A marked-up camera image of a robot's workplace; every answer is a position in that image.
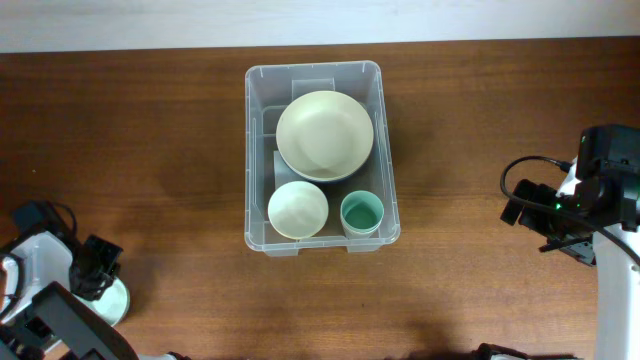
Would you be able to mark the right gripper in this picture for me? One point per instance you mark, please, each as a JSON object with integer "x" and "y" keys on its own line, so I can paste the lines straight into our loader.
{"x": 531, "y": 217}

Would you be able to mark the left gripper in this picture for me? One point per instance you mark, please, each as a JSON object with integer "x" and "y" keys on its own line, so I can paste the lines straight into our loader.
{"x": 109, "y": 252}

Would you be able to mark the mint green small bowl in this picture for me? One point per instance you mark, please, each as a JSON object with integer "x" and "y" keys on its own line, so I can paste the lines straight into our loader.
{"x": 113, "y": 306}

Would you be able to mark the yellow small bowl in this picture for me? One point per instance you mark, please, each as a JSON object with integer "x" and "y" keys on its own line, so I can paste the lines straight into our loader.
{"x": 297, "y": 239}

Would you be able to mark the white small bowl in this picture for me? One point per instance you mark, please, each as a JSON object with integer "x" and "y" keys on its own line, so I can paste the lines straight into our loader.
{"x": 298, "y": 209}

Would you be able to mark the mint green cup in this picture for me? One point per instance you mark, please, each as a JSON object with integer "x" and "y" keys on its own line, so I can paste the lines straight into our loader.
{"x": 361, "y": 210}

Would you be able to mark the dark blue bowl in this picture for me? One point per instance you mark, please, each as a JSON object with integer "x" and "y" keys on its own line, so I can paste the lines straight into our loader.
{"x": 320, "y": 180}

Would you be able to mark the cream bowl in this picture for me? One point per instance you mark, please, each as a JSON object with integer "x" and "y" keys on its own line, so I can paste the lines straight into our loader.
{"x": 325, "y": 135}

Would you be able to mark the cream cup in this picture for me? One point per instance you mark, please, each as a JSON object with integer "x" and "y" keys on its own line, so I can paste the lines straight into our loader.
{"x": 357, "y": 234}

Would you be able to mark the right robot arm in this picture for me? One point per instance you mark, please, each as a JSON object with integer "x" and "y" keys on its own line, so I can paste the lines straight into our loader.
{"x": 594, "y": 218}

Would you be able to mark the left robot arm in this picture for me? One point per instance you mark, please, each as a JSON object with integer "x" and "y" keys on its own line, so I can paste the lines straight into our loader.
{"x": 59, "y": 290}

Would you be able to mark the clear plastic storage bin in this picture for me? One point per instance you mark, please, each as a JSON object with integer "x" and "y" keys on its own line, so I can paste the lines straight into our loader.
{"x": 269, "y": 89}

